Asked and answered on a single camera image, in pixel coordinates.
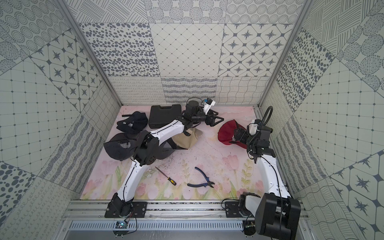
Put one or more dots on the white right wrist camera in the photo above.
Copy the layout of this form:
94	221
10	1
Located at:
253	127

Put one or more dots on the black plastic tool case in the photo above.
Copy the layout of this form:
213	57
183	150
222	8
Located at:
162	116

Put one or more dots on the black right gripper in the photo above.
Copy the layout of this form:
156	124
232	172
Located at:
240	137

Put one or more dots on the navy baseball cap metal buckle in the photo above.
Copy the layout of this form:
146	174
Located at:
133	124

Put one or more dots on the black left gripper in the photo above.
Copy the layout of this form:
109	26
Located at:
208	118

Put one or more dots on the beige baseball cap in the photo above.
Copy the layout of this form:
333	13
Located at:
187	142

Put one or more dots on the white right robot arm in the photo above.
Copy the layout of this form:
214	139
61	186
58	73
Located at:
276	214

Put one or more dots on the yellow handled screwdriver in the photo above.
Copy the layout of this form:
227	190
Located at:
168	178

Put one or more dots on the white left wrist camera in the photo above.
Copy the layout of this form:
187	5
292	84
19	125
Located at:
207	105

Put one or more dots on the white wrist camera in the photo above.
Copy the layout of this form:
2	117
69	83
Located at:
253	127
207	105

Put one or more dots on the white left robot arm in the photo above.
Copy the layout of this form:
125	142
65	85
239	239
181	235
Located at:
147	149

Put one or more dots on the dark red baseball cap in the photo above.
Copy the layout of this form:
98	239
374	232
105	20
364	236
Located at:
226	134

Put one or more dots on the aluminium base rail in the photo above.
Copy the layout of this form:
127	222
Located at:
157	216

